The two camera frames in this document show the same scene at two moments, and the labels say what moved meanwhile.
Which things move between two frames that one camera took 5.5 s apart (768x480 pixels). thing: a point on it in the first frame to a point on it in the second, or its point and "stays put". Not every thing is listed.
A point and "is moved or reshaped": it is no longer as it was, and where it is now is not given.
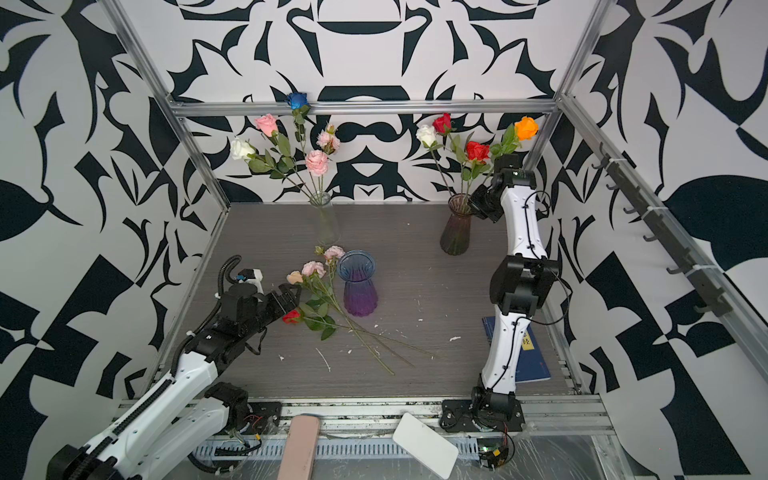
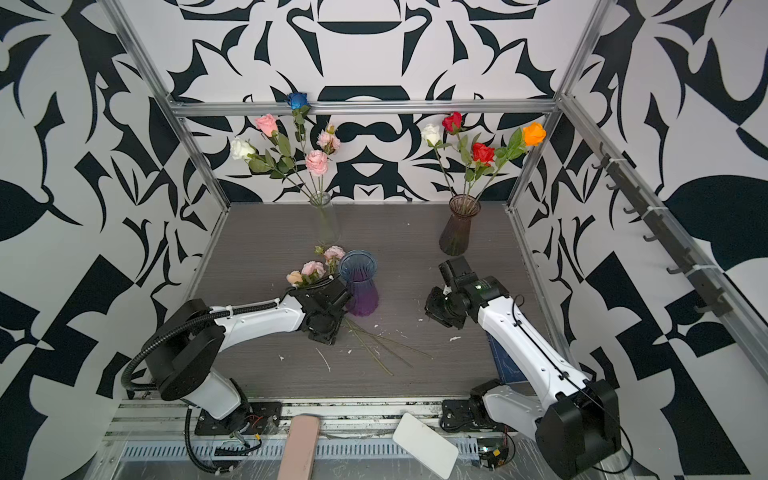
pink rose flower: x=267 y=125 stays put
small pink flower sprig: x=327 y=141 stays put
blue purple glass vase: x=357 y=268 stays put
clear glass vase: x=329 y=233 stays put
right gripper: x=474 y=202 to x=433 y=308
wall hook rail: x=710 y=295 stays put
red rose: x=478 y=154 is moved or reshaped
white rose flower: x=241 y=149 stays put
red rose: x=443 y=125 is moved or reshaped
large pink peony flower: x=317 y=163 stays put
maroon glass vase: x=455 y=235 stays put
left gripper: x=281 y=307 to x=327 y=339
